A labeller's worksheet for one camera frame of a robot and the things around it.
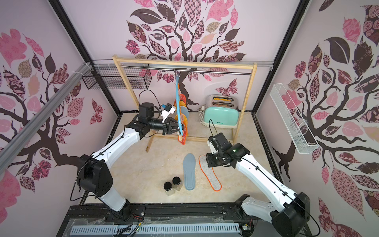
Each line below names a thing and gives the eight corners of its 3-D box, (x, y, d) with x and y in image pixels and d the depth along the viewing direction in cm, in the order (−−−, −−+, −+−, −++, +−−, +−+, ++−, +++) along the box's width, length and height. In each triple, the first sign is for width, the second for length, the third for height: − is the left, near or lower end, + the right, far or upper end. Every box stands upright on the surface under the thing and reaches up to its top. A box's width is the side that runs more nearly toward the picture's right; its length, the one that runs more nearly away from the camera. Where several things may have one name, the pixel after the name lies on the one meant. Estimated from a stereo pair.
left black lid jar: (166, 195, 81) (162, 190, 73) (167, 187, 84) (164, 181, 76) (174, 195, 81) (171, 190, 73) (174, 187, 84) (172, 181, 76)
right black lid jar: (174, 191, 83) (171, 185, 75) (174, 182, 86) (172, 176, 78) (182, 190, 83) (181, 185, 75) (182, 182, 86) (181, 176, 78)
